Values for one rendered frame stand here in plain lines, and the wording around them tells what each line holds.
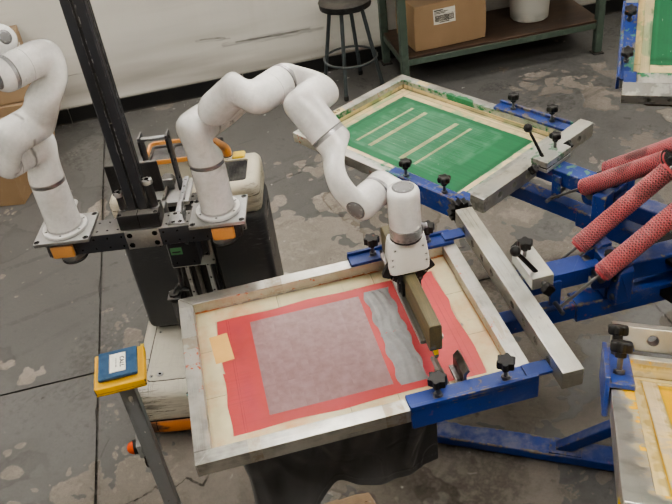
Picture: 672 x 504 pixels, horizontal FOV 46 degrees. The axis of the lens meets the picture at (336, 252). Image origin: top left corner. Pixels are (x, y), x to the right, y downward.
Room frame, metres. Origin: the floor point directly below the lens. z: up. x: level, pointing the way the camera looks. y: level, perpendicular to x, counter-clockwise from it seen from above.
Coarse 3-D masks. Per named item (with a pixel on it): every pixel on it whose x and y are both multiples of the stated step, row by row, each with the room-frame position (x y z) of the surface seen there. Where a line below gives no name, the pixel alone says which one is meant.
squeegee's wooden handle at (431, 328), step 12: (384, 228) 1.66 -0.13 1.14; (384, 240) 1.64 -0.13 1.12; (384, 252) 1.65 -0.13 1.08; (408, 276) 1.46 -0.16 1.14; (408, 288) 1.43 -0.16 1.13; (420, 288) 1.41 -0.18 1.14; (408, 300) 1.43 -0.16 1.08; (420, 300) 1.37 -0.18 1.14; (420, 312) 1.33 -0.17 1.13; (432, 312) 1.32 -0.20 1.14; (420, 324) 1.34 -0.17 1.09; (432, 324) 1.28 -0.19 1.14; (432, 336) 1.27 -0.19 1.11; (432, 348) 1.27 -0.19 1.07
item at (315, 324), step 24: (360, 288) 1.66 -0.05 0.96; (432, 288) 1.62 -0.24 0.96; (264, 312) 1.62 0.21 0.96; (288, 312) 1.60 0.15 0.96; (312, 312) 1.59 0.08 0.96; (336, 312) 1.58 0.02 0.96; (360, 312) 1.56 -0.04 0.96; (240, 336) 1.53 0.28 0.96; (264, 336) 1.52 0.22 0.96; (288, 336) 1.51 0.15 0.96; (312, 336) 1.50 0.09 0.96; (336, 336) 1.48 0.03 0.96; (360, 336) 1.47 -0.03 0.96; (240, 360) 1.44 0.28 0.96; (264, 360) 1.43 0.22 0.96
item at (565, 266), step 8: (576, 256) 1.56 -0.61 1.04; (552, 264) 1.54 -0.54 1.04; (560, 264) 1.54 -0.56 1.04; (568, 264) 1.53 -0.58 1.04; (576, 264) 1.53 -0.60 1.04; (584, 264) 1.53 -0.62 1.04; (560, 272) 1.51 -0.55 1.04; (568, 272) 1.50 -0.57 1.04; (576, 272) 1.51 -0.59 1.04; (584, 272) 1.51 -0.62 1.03; (568, 280) 1.50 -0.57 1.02; (576, 280) 1.51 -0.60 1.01; (584, 280) 1.51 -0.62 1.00; (528, 288) 1.49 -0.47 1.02
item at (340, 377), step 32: (448, 320) 1.48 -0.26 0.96; (320, 352) 1.43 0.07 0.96; (352, 352) 1.42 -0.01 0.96; (384, 352) 1.40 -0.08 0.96; (448, 352) 1.37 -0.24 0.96; (256, 384) 1.35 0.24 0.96; (288, 384) 1.34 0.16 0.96; (320, 384) 1.32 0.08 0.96; (352, 384) 1.31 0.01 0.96; (384, 384) 1.29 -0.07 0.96; (416, 384) 1.28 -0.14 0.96; (256, 416) 1.25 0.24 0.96; (288, 416) 1.24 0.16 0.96
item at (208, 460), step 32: (448, 256) 1.70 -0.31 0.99; (256, 288) 1.68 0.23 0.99; (288, 288) 1.69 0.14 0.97; (480, 288) 1.55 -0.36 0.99; (192, 320) 1.58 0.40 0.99; (192, 352) 1.46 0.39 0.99; (512, 352) 1.30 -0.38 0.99; (192, 384) 1.35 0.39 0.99; (192, 416) 1.25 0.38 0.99; (352, 416) 1.18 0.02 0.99; (384, 416) 1.17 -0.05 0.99; (224, 448) 1.14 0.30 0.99; (256, 448) 1.13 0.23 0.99; (288, 448) 1.13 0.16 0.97
